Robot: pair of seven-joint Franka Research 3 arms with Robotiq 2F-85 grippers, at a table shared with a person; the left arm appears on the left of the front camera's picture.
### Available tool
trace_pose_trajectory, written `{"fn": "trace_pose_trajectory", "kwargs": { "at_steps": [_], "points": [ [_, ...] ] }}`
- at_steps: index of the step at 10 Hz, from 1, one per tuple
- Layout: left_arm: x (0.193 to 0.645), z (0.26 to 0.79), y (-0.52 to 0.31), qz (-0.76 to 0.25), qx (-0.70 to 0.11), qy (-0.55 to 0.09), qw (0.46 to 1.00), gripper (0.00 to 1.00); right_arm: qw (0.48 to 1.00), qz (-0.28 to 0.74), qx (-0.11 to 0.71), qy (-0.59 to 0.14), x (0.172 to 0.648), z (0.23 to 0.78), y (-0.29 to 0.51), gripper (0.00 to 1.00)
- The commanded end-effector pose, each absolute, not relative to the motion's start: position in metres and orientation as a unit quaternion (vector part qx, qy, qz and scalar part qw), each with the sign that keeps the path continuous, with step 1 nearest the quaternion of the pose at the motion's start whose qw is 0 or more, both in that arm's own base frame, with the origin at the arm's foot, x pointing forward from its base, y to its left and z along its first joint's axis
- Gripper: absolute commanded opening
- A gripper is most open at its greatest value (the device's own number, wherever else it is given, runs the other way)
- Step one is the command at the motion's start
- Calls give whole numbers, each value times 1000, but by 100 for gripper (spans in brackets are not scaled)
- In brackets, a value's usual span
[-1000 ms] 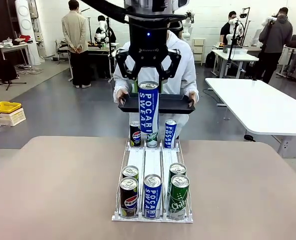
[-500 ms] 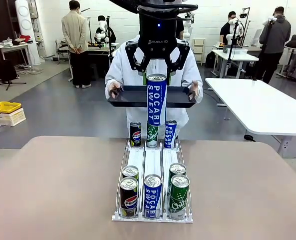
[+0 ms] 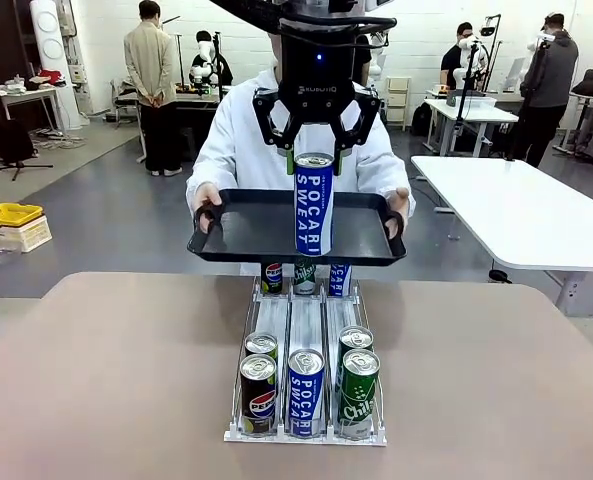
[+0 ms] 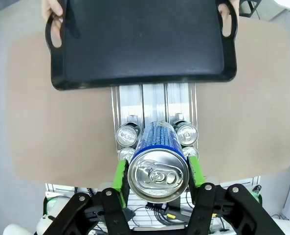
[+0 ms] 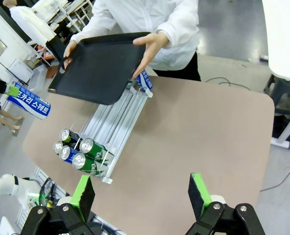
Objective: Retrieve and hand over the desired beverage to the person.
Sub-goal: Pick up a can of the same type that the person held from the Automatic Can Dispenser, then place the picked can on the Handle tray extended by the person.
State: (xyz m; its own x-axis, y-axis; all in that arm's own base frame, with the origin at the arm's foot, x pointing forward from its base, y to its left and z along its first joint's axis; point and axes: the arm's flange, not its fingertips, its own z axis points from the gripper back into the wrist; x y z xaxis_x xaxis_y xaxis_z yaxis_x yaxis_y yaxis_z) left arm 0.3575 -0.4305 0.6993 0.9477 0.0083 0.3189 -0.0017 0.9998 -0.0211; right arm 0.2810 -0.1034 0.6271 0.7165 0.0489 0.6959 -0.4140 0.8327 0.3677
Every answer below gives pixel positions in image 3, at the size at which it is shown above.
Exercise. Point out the person's right forearm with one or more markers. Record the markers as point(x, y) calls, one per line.
point(201, 175)

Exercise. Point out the cluttered white side table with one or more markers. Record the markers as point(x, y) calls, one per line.
point(31, 93)

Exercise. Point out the white drawer unit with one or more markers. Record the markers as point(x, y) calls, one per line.
point(398, 100)

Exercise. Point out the person's right hand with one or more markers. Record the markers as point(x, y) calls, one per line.
point(207, 196)

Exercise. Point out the white crate with yellow lid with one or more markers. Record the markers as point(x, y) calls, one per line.
point(16, 235)

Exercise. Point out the black floor disc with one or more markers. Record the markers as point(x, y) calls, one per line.
point(499, 276)

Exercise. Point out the white can dispenser rack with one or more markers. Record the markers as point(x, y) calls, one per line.
point(303, 325)

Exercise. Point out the man in black shirt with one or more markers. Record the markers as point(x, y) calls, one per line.
point(453, 62)

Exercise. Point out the person in white coat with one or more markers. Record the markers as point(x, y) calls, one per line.
point(241, 140)

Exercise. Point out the black Pepsi can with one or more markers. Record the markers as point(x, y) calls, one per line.
point(261, 344)
point(258, 400)
point(274, 277)

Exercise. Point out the white tower air conditioner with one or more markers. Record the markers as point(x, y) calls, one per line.
point(51, 50)

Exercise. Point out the large white table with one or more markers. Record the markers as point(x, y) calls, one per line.
point(516, 215)

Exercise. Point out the black tripod stand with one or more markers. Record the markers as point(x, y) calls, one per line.
point(13, 145)

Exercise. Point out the person's left forearm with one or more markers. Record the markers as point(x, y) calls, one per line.
point(398, 172)

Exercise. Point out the black serving tray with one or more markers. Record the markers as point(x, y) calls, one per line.
point(256, 235)

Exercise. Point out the blue Pocari Sweat can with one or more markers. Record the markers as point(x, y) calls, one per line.
point(340, 280)
point(314, 210)
point(305, 400)

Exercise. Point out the green Chilsung cider can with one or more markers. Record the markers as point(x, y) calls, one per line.
point(358, 405)
point(304, 280)
point(356, 337)

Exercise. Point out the white workbench table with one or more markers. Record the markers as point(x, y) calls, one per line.
point(476, 112)

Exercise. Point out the red cloth item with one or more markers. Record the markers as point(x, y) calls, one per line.
point(51, 76)

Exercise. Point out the man in beige jacket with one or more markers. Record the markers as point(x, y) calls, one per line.
point(148, 65)

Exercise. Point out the person's left hand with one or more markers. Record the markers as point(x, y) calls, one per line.
point(400, 200)

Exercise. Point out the man in grey hoodie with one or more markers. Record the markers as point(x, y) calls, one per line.
point(551, 75)

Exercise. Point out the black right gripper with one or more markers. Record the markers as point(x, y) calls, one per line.
point(316, 75)

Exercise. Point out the black backpack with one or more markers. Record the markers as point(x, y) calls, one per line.
point(422, 120)

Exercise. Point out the white robot arm on table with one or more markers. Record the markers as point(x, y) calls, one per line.
point(482, 60)

